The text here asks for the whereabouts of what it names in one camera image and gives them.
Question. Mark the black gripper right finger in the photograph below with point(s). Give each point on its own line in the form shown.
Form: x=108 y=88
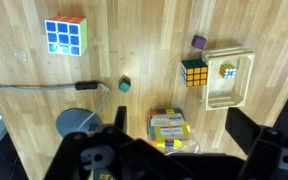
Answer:
x=242 y=128

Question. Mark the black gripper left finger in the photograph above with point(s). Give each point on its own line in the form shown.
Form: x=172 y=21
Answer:
x=121 y=116

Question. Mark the small Rubik's cube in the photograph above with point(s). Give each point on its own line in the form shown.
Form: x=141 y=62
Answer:
x=227 y=71

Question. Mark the green cube block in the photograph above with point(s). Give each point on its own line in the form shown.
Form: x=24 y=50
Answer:
x=124 y=85

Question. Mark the medium black Rubik's cube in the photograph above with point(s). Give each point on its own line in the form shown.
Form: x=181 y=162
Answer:
x=195 y=74

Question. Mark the purple cube block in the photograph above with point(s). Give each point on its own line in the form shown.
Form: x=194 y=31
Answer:
x=199 y=42

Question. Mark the large white Rubik's cube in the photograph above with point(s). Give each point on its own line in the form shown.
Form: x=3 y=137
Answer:
x=64 y=36

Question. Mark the light wooden crate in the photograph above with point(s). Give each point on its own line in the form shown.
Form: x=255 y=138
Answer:
x=214 y=96

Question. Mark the grey round lamp base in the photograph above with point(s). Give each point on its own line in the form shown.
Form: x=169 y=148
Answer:
x=70 y=121

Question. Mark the clear container of colourful blocks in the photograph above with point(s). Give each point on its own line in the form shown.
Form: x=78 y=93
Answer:
x=170 y=131

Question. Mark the small clear plastic piece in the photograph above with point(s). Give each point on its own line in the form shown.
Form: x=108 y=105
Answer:
x=20 y=55

